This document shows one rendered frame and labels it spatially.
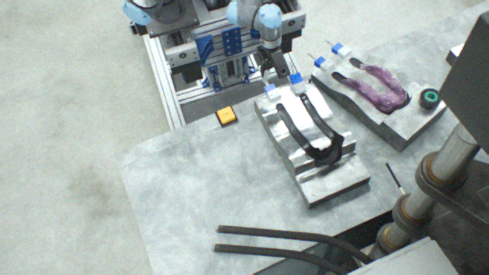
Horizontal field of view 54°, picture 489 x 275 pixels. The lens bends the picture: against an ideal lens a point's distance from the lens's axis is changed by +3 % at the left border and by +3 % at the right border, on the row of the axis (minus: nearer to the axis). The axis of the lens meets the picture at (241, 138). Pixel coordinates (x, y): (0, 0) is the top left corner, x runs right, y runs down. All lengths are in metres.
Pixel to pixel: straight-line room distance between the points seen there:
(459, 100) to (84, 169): 2.47
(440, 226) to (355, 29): 2.25
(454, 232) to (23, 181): 2.46
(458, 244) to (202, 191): 0.97
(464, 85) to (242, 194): 1.19
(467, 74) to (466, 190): 0.39
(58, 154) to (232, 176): 1.50
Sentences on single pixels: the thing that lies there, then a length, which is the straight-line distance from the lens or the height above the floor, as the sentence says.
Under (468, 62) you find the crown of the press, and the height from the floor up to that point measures 1.92.
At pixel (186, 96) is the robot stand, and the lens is 2.84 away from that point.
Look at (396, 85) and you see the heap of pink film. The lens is 2.06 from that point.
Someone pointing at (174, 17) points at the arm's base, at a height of 1.06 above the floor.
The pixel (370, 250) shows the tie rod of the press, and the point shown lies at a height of 0.83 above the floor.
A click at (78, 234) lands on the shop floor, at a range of 2.88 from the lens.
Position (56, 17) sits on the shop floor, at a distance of 3.85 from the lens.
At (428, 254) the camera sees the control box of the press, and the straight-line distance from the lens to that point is 1.15.
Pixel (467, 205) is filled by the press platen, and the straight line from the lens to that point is 1.14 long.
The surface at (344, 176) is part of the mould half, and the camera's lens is 1.85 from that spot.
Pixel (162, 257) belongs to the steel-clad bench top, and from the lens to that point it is 1.84.
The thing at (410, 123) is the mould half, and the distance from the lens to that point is 1.96.
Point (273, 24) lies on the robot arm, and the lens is 1.63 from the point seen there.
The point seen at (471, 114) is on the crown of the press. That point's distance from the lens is 0.87.
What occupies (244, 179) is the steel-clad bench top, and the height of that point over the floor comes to 0.80.
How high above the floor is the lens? 2.53
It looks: 61 degrees down
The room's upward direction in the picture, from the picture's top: 8 degrees counter-clockwise
